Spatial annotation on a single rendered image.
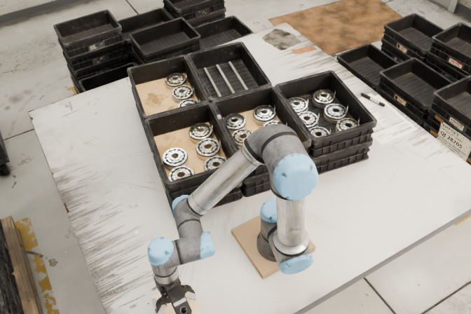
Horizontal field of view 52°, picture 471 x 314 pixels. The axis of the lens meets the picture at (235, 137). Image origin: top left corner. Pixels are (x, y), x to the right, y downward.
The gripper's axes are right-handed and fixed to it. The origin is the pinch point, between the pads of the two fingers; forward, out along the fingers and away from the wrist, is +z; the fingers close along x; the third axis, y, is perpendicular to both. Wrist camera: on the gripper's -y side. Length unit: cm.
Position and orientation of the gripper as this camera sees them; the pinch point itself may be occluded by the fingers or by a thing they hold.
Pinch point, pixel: (178, 310)
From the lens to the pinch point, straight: 171.7
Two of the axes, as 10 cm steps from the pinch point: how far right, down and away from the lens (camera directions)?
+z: 0.5, 7.2, 6.9
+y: -4.9, -5.8, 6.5
